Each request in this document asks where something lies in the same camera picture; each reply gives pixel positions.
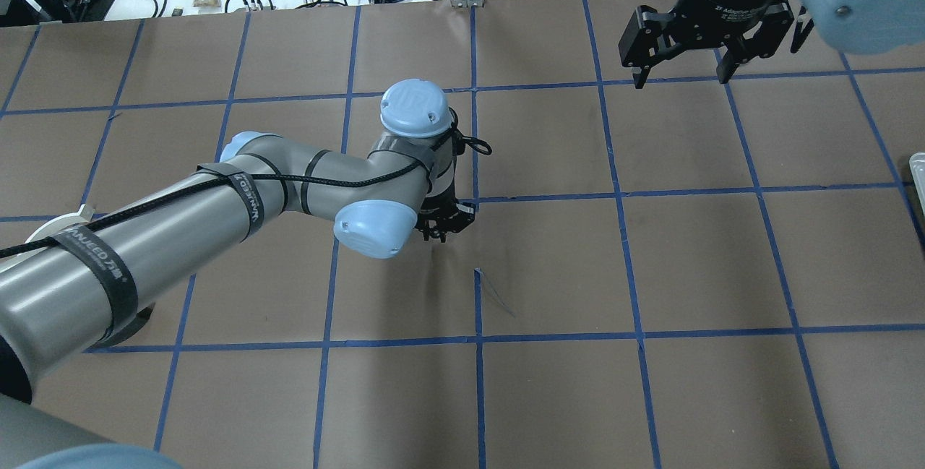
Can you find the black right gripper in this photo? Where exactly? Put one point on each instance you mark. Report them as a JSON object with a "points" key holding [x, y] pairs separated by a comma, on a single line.
{"points": [[728, 1]]}

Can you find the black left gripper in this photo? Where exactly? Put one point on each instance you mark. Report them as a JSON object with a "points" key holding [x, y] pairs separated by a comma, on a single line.
{"points": [[439, 207]]}

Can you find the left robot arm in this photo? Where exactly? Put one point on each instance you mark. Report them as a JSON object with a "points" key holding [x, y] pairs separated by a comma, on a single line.
{"points": [[80, 283]]}

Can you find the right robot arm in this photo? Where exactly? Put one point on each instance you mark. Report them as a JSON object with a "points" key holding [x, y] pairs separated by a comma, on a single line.
{"points": [[858, 26]]}

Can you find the ribbed metal tray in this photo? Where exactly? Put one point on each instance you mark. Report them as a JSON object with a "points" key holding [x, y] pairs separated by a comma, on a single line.
{"points": [[916, 164]]}

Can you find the white curved plastic piece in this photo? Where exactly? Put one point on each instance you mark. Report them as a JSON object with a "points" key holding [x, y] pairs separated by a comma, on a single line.
{"points": [[84, 215]]}

